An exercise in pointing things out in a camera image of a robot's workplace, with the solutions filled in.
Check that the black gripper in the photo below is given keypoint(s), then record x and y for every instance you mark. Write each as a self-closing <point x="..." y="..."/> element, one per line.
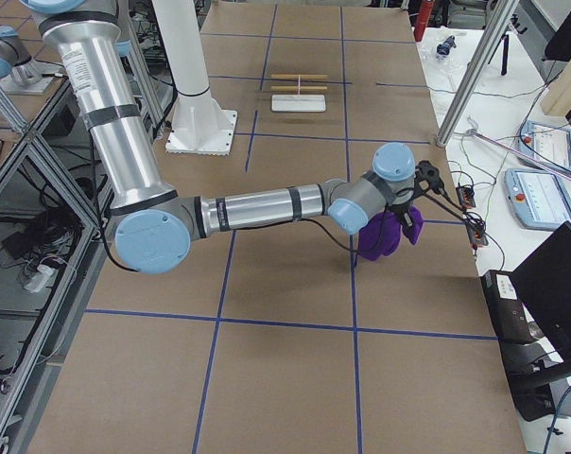
<point x="401" y="208"/>

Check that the purple towel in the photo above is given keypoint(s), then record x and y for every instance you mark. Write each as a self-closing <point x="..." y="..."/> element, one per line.
<point x="382" y="235"/>

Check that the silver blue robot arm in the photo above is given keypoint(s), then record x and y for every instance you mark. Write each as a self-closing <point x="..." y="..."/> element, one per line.
<point x="156" y="225"/>
<point x="20" y="73"/>

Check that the lower blue teach pendant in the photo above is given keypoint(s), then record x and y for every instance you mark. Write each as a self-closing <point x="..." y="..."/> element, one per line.
<point x="538" y="198"/>

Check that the blue teach pendant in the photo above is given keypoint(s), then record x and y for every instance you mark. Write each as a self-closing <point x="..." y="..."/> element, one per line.
<point x="546" y="144"/>
<point x="538" y="198"/>

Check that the upper blue teach pendant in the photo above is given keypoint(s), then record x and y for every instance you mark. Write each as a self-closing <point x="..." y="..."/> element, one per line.
<point x="546" y="144"/>

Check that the black computer monitor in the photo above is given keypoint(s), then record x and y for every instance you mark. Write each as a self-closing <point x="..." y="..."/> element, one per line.
<point x="542" y="283"/>

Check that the black tripod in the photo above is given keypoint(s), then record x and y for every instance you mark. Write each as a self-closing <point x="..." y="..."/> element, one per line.
<point x="504" y="47"/>

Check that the red cylinder tube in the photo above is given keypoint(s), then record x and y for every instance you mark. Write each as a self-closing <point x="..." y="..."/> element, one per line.
<point x="424" y="14"/>

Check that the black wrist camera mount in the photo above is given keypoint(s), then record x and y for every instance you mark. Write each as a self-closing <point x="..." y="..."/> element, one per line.
<point x="428" y="178"/>

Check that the aluminium frame post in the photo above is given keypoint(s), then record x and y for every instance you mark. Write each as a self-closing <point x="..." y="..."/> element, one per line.
<point x="485" y="48"/>

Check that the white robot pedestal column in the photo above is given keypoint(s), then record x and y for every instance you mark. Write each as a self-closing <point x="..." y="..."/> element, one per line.
<point x="199" y="125"/>

